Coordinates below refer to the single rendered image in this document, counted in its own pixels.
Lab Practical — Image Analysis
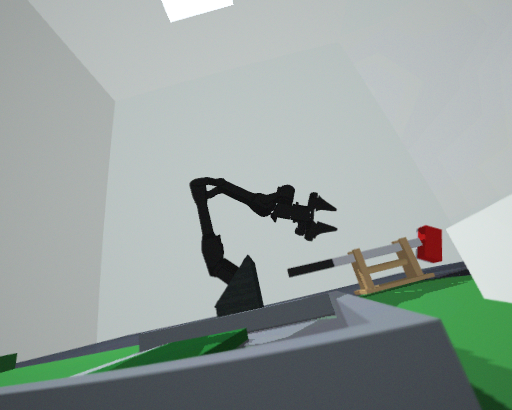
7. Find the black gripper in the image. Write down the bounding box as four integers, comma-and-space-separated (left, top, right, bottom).
290, 192, 337, 242

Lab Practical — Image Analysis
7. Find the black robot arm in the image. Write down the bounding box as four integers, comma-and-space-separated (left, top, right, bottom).
189, 177, 295, 285

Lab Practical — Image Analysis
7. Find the green flat mat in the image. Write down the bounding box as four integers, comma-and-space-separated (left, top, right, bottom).
0, 275, 512, 410

